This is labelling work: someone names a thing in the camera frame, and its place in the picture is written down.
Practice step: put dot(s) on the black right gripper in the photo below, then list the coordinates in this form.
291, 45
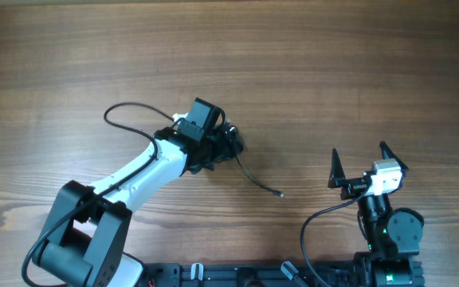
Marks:
353, 186

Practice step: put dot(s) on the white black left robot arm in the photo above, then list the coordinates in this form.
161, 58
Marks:
83, 238

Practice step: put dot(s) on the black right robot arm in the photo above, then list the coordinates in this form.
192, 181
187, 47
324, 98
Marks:
393, 235

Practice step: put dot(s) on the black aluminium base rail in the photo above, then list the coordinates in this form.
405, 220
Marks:
334, 273

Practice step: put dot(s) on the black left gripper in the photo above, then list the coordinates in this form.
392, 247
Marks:
217, 134

